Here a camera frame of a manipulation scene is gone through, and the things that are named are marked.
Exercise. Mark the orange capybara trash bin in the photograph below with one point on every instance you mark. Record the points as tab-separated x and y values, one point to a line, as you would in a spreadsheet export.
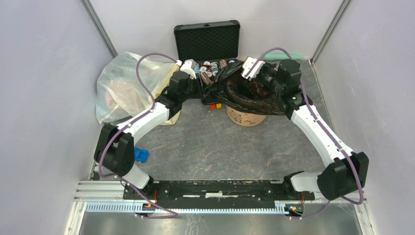
246	116

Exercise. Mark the black trash bag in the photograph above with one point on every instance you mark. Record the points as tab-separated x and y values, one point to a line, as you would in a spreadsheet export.
232	70

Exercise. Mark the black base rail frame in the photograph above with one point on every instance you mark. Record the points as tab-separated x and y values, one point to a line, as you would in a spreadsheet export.
168	199

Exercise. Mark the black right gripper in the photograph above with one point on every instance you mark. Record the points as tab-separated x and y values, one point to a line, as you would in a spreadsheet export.
268	64

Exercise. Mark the black poker chip case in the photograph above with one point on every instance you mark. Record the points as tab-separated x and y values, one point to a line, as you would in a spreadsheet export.
207	44

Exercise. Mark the blue small object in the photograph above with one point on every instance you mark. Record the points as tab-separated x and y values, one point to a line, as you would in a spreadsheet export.
140	155

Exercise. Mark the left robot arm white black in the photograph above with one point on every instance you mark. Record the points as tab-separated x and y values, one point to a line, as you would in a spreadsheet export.
115	149

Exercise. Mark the translucent yellowish plastic bag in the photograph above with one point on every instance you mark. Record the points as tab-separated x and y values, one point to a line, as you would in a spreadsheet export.
127	86

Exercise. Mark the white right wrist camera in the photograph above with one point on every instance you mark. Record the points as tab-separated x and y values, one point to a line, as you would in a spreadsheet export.
251	67

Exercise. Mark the mint green handle tool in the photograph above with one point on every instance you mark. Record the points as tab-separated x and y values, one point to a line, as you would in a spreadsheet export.
271	56

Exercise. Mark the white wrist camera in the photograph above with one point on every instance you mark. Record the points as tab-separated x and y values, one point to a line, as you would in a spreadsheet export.
251	67
186	69

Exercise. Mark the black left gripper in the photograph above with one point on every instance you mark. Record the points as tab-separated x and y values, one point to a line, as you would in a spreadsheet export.
200	93

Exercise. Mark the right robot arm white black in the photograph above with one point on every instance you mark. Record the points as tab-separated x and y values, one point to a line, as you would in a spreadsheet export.
345	170

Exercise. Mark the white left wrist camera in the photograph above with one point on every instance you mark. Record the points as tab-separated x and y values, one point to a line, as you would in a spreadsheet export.
186	69

